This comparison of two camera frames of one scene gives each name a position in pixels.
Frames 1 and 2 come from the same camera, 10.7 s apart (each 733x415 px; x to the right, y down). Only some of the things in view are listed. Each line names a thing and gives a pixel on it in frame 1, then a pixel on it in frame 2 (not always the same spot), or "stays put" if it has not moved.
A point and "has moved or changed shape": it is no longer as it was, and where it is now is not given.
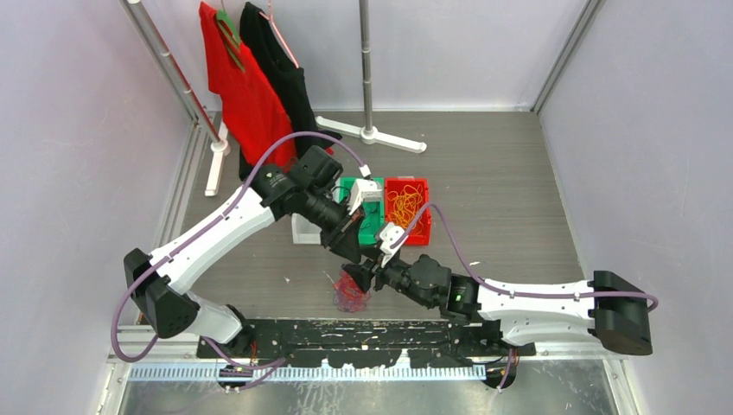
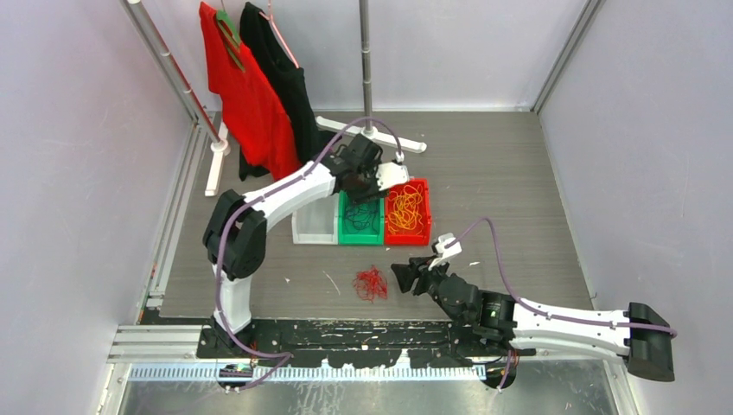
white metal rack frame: x=368 y=133 stays put
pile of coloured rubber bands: x=347 y=295 has moved or changed shape
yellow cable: x=404 y=205 stays put
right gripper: x=363 y=274 stays put
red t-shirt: x=256 y=115 stays put
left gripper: x=347 y=245 -> x=373 y=189
